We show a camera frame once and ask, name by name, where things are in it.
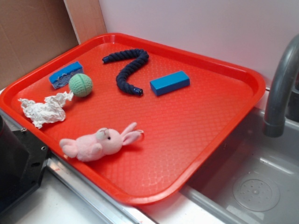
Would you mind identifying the dark blue rope piece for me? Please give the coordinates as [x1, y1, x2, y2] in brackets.
[102, 48, 150, 97]

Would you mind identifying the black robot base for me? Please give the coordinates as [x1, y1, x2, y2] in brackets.
[0, 118, 50, 215]

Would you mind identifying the blue rectangular block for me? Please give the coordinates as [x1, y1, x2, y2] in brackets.
[150, 71, 190, 96]

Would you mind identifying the green dimpled ball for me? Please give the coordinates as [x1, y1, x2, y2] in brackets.
[69, 73, 93, 98]

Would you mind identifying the blue sponge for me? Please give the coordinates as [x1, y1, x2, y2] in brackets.
[49, 62, 83, 89]

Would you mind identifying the grey faucet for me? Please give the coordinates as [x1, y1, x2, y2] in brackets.
[263, 35, 299, 138]

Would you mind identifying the pink plush bunny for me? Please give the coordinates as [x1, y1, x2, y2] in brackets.
[59, 122, 143, 162]

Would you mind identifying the grey plastic sink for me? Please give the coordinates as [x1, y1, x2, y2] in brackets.
[181, 109, 299, 224]

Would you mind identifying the brown cardboard panel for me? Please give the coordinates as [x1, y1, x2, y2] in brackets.
[0, 0, 78, 89]

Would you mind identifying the red plastic tray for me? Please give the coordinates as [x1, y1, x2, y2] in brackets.
[0, 33, 265, 205]

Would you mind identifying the crumpled white paper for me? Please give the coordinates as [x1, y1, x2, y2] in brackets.
[18, 91, 74, 129]

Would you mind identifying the light wooden board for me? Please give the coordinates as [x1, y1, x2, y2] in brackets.
[64, 0, 107, 44]

